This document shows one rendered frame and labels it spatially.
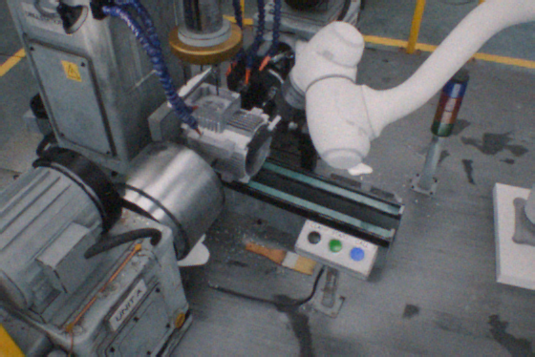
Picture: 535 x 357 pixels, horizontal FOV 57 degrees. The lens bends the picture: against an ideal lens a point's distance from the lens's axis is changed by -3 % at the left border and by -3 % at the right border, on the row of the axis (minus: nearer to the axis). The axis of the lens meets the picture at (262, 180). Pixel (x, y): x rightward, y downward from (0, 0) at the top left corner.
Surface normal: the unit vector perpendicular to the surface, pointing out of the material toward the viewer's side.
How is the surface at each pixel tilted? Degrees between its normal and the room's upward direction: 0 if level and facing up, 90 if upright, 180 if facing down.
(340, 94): 18
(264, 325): 0
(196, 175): 39
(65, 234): 0
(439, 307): 0
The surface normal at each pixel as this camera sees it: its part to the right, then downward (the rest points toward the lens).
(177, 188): 0.52, -0.38
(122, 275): 0.00, -0.70
